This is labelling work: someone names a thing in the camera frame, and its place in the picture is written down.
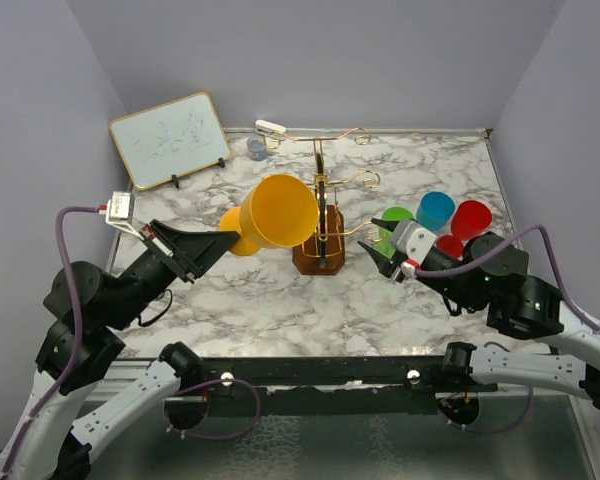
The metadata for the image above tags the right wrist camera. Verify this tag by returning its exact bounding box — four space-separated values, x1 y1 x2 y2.
389 219 437 279

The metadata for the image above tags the small whiteboard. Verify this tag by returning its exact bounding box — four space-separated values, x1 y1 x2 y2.
108 92 232 190

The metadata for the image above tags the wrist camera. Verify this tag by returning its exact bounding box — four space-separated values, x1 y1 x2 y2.
389 219 437 279
98 191 141 238

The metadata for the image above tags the black front mounting rail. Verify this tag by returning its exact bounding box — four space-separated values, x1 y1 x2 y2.
149 344 501 416

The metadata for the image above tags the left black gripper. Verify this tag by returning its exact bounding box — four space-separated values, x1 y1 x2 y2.
108 216 244 328

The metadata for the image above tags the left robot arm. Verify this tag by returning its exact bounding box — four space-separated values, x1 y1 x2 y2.
0 220 240 479

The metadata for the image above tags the yellow wine glass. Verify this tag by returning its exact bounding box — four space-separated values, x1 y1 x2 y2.
218 174 319 256

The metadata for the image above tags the green wine glass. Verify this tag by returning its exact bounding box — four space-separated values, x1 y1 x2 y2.
369 205 415 259

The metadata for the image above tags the white eraser block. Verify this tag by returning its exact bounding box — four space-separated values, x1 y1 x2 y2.
254 119 286 135

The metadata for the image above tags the gold wire wine glass rack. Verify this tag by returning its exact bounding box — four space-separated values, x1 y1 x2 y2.
256 127 381 276

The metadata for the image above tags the red wine glass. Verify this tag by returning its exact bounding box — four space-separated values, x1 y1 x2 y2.
435 200 493 259

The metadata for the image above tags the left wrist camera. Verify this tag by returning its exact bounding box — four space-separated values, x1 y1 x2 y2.
98 191 141 238

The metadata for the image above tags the blue wine glass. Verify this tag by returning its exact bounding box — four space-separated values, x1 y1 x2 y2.
416 191 456 231

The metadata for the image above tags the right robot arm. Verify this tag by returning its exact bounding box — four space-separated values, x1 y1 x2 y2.
364 218 600 410

